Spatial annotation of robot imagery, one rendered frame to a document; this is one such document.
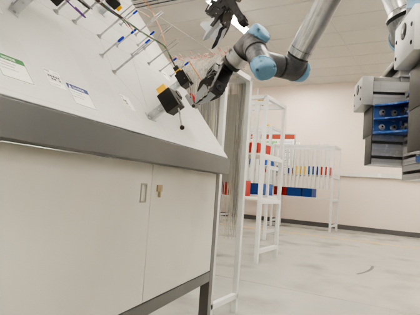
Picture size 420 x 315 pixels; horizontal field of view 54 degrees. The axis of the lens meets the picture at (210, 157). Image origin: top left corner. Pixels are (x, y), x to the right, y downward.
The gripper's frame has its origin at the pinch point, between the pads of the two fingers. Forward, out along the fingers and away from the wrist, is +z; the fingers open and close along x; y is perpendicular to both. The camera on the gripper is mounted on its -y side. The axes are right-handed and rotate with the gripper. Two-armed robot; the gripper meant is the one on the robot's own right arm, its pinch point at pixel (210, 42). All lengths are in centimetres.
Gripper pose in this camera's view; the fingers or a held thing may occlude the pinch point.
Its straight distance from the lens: 160.1
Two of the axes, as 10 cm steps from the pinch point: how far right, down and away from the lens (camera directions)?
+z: -5.2, 8.5, 0.9
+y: -7.7, -5.1, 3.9
